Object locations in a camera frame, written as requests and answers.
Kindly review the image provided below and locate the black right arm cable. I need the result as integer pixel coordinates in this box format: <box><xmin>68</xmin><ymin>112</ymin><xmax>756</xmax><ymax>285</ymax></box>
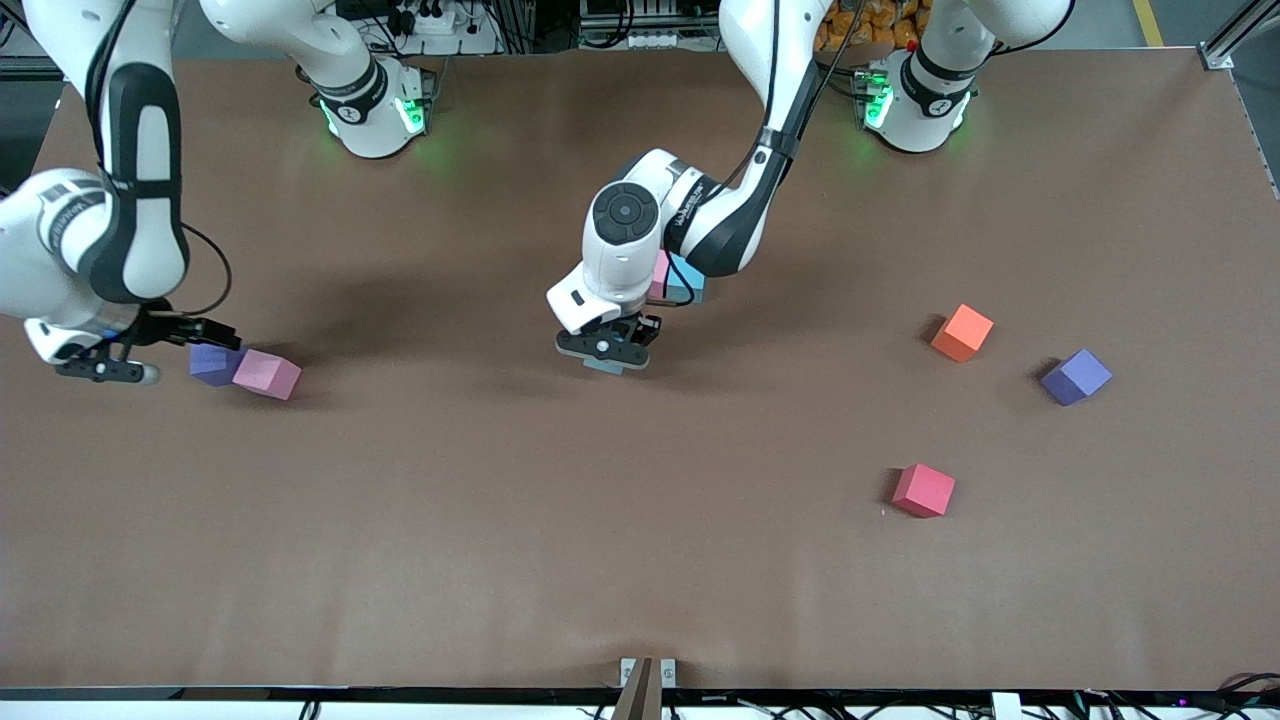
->
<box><xmin>178</xmin><ymin>220</ymin><xmax>233</xmax><ymax>319</ymax></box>

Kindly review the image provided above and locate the aluminium frame profile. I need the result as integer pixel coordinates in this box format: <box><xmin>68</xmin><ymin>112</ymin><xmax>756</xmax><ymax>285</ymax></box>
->
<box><xmin>1200</xmin><ymin>0</ymin><xmax>1280</xmax><ymax>73</ymax></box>

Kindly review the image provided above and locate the equipment rack with cables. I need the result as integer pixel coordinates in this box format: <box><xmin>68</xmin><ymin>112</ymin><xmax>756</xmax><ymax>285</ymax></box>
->
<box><xmin>578</xmin><ymin>0</ymin><xmax>701</xmax><ymax>51</ymax></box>

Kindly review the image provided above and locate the bundle of floor cables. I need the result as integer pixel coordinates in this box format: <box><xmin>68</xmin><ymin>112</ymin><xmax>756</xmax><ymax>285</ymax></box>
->
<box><xmin>1060</xmin><ymin>675</ymin><xmax>1280</xmax><ymax>720</ymax></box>

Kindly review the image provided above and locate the bag of orange fruit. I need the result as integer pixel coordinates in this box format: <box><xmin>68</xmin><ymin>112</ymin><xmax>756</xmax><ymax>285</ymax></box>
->
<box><xmin>815</xmin><ymin>0</ymin><xmax>931</xmax><ymax>51</ymax></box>

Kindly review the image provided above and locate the red foam block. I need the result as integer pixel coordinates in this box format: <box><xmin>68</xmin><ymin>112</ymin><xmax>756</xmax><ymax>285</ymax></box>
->
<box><xmin>892</xmin><ymin>463</ymin><xmax>957</xmax><ymax>519</ymax></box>

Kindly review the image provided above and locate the purple foam block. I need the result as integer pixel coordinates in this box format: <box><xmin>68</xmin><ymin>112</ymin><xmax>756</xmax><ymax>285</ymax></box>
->
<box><xmin>189</xmin><ymin>343</ymin><xmax>247</xmax><ymax>388</ymax></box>
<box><xmin>1041</xmin><ymin>349</ymin><xmax>1113</xmax><ymax>407</ymax></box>

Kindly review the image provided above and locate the white power strip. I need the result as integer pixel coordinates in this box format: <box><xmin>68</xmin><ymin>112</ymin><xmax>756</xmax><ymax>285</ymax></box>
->
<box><xmin>385</xmin><ymin>0</ymin><xmax>501</xmax><ymax>56</ymax></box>

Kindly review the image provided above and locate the orange foam block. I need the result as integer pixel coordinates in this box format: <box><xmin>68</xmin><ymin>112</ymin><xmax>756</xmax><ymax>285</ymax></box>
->
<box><xmin>931</xmin><ymin>304</ymin><xmax>995</xmax><ymax>363</ymax></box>

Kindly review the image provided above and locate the metal table edge bracket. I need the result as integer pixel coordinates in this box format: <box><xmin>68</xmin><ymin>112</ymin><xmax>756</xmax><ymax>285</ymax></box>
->
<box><xmin>612</xmin><ymin>657</ymin><xmax>677</xmax><ymax>720</ymax></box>

